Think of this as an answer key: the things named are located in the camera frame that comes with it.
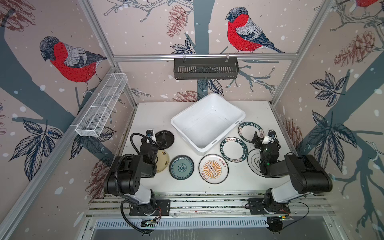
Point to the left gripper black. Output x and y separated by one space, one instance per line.
154 141

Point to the white plate black outline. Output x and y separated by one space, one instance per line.
254 160

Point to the green rim plate small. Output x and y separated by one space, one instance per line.
248 130

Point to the green rim plate large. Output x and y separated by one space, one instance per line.
233 150

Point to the white plastic bin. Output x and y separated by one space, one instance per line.
206 122

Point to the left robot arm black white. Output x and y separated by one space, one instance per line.
124 177

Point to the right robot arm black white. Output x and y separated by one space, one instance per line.
306 174

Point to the yellow plate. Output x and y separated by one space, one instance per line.
163 160

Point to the teal patterned plate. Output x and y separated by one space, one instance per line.
181 167

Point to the orange sunburst plate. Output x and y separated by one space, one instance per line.
213 169

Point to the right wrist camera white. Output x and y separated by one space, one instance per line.
271 137

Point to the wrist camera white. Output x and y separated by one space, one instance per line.
271 137
151 135

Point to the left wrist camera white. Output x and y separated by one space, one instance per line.
151 135

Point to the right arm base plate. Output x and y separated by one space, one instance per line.
262 207

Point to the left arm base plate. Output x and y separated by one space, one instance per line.
157 208

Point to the white wire mesh basket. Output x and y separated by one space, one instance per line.
98 114

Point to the black hanging wall basket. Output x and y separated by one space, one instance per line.
206 68

